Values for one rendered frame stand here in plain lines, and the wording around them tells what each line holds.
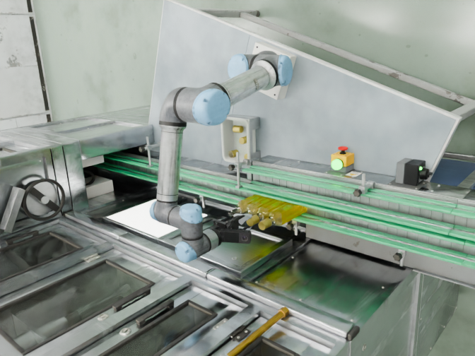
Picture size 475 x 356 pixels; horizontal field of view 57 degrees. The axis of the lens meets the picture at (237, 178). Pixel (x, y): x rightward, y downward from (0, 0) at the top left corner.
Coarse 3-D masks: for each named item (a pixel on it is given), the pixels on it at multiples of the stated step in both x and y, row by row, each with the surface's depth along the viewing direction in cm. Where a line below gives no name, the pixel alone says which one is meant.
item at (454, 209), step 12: (252, 168) 197; (264, 168) 195; (288, 180) 180; (300, 180) 177; (312, 180) 177; (324, 180) 176; (348, 192) 163; (372, 192) 161; (384, 192) 160; (408, 204) 149; (420, 204) 147; (432, 204) 147; (444, 204) 146; (456, 204) 146; (468, 216) 137
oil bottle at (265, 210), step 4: (276, 200) 187; (268, 204) 182; (272, 204) 182; (276, 204) 182; (280, 204) 182; (260, 208) 178; (264, 208) 178; (268, 208) 178; (272, 208) 178; (260, 212) 177; (264, 212) 176; (268, 212) 176; (264, 216) 176; (268, 216) 177; (260, 220) 179
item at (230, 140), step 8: (232, 120) 217; (240, 120) 205; (224, 128) 214; (232, 128) 218; (248, 128) 203; (224, 136) 216; (232, 136) 219; (240, 136) 217; (248, 136) 204; (224, 144) 217; (232, 144) 220; (240, 144) 218; (248, 144) 205; (224, 152) 218; (240, 152) 219; (248, 152) 207; (232, 160) 215; (240, 160) 213
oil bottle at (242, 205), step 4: (252, 196) 192; (256, 196) 192; (260, 196) 192; (244, 200) 188; (248, 200) 188; (252, 200) 188; (256, 200) 189; (236, 204) 186; (240, 204) 185; (244, 204) 184; (248, 204) 185; (240, 208) 184; (244, 208) 184; (244, 212) 184
